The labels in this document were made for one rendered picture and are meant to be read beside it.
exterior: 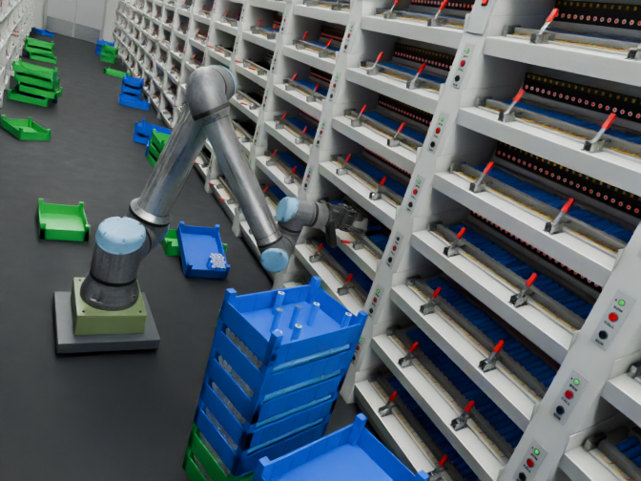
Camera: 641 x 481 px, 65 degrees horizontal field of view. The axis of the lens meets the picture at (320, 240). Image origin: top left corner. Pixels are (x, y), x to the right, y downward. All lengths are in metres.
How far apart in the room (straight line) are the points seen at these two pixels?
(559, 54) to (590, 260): 0.49
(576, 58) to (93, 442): 1.54
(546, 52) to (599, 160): 0.32
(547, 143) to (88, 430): 1.41
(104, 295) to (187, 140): 0.58
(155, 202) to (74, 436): 0.77
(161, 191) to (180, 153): 0.16
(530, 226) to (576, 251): 0.13
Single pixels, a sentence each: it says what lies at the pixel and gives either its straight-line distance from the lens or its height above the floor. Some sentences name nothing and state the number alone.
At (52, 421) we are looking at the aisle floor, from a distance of 1.64.
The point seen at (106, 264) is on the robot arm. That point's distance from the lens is 1.76.
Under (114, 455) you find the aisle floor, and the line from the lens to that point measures 1.55.
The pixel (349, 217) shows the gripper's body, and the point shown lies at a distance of 1.83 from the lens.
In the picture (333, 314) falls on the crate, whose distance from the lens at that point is 1.35.
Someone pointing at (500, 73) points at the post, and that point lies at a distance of 1.61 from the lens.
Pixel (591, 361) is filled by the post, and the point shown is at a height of 0.70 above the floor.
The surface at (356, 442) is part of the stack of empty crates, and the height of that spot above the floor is 0.33.
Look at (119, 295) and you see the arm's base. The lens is 1.82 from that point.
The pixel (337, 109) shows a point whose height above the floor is 0.92.
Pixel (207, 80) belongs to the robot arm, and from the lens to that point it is 1.57.
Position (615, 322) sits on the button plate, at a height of 0.80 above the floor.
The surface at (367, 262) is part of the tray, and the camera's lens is 1.78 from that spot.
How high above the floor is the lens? 1.13
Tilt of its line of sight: 20 degrees down
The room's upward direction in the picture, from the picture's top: 17 degrees clockwise
